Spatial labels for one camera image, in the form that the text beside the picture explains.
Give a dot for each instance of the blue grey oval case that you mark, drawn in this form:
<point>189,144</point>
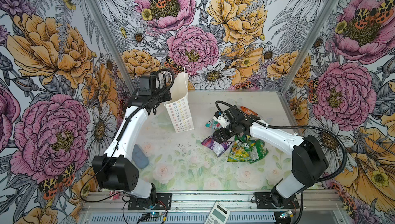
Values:
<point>139,158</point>

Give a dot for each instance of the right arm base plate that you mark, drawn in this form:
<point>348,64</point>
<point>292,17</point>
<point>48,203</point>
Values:
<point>268,200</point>

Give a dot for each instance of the green snack packet upper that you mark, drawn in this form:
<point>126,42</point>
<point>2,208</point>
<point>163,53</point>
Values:
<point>247,138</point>

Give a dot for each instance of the green snack packet right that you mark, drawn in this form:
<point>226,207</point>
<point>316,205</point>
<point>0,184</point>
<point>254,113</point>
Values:
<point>257,150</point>

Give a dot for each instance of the purple snack packet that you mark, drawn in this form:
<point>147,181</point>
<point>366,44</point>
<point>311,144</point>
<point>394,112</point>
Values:
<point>216,147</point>

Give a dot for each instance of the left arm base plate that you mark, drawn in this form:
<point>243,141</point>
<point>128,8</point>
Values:
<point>158,201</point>

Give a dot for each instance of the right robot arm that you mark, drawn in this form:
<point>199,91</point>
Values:
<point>308,159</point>

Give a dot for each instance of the teal Fox's candy packet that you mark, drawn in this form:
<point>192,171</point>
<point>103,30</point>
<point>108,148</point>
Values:
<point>213,123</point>

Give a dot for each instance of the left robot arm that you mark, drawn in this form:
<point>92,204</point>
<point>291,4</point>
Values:
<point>115,169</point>

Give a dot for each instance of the aluminium front rail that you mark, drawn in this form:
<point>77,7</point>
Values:
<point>235,201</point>

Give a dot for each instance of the yellow green snack packet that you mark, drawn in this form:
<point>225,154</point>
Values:
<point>240,151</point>

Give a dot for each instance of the white paper bag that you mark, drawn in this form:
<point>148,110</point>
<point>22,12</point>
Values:
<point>178,107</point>

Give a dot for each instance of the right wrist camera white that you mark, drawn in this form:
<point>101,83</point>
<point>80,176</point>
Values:
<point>223,120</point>

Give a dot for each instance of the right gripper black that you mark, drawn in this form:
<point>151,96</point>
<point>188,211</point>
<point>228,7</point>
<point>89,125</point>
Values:
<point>222,131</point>

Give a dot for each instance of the white calculator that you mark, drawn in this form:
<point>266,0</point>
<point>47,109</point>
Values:
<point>218,215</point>

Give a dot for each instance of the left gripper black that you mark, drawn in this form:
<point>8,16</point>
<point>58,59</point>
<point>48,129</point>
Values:
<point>167,97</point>

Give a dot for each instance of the orange red snack packet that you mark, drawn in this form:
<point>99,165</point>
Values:
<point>248,111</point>

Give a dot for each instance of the green circuit board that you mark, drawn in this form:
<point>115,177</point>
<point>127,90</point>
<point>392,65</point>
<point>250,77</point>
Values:
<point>154,217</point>

